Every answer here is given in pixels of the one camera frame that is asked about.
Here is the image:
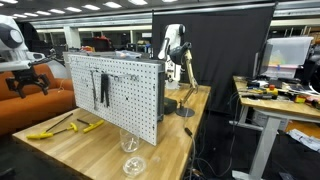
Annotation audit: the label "white metal pegboard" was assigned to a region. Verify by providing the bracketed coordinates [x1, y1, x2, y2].
[68, 53, 166, 147]

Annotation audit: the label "large yellow T-handle hex key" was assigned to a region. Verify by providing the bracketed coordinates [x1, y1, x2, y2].
[26, 112, 74, 141]

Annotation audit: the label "black pouch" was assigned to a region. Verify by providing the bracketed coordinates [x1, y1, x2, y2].
[163, 96, 180, 116]

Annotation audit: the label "wooden desk with white legs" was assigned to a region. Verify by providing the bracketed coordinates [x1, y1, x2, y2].
[232, 75, 320, 180]

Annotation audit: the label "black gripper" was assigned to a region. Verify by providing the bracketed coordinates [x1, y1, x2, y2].
[5, 66, 51, 100]

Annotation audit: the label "wooden jointed desk lamp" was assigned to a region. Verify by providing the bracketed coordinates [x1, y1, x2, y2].
[167, 41, 200, 119]

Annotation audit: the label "clear plastic tub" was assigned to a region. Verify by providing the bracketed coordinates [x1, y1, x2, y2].
[114, 49, 143, 61]

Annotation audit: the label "yellow emergency stop box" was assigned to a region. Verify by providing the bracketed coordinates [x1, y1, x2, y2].
[264, 83, 280, 97]

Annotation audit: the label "black curtain partition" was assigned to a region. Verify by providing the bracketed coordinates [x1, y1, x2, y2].
[151, 2, 278, 115]

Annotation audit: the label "long double-prong pegboard hook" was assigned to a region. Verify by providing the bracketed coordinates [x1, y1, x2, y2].
[111, 73, 140, 83]

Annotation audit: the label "clear plastic storage bin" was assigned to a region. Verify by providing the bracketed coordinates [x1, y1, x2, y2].
[259, 36, 315, 80]

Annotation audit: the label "medium yellow T-handle hex key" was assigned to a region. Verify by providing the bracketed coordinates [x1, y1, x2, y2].
[76, 118, 105, 134]

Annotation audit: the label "orange sofa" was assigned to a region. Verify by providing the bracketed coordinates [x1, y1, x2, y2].
[0, 64, 78, 136]

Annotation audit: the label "ceiling light panel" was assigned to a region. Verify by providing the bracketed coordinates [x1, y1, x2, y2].
[81, 3, 101, 11]
[47, 8, 66, 15]
[127, 0, 148, 6]
[102, 1, 123, 10]
[64, 6, 83, 14]

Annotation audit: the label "dark computer monitor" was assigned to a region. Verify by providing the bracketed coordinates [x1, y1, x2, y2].
[252, 42, 268, 80]

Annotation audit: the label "black pliers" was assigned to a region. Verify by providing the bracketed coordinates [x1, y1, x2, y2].
[100, 73, 111, 109]

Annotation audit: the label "black cable with plug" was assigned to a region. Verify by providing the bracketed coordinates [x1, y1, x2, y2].
[183, 126, 198, 180]

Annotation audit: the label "white papers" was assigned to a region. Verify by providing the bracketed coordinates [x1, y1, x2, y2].
[287, 127, 320, 153]

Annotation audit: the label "long silver combination wrench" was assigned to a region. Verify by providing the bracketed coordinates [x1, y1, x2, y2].
[89, 68, 98, 102]

